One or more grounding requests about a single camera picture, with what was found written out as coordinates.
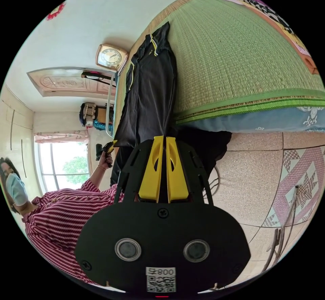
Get black short sleeve shirt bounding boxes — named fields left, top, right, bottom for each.
left=110, top=21, right=232, bottom=186

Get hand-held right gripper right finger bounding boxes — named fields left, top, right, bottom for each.
left=166, top=137, right=190, bottom=203

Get shelf with bags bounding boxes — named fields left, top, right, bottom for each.
left=79, top=102, right=115, bottom=132

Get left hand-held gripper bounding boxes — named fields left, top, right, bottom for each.
left=101, top=139, right=118, bottom=168

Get pink flowered curtain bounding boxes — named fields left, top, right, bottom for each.
left=34, top=130, right=90, bottom=144

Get square pink wall clock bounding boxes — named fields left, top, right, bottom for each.
left=95, top=43, right=129, bottom=72

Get person's left forearm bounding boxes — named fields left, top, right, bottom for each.
left=87, top=164, right=107, bottom=187

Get person's left hand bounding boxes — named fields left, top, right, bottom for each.
left=98, top=152, right=113, bottom=172

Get bed with green woven mat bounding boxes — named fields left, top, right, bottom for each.
left=114, top=0, right=325, bottom=134

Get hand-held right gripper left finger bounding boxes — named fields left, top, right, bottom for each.
left=138, top=136, right=164, bottom=202

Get cream cupboard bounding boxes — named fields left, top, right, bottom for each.
left=0, top=84, right=36, bottom=181

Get pink panelled door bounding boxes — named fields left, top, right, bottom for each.
left=26, top=66, right=118, bottom=98

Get window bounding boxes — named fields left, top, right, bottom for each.
left=34, top=141, right=91, bottom=194

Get person's body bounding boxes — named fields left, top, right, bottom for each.
left=0, top=156, right=125, bottom=286

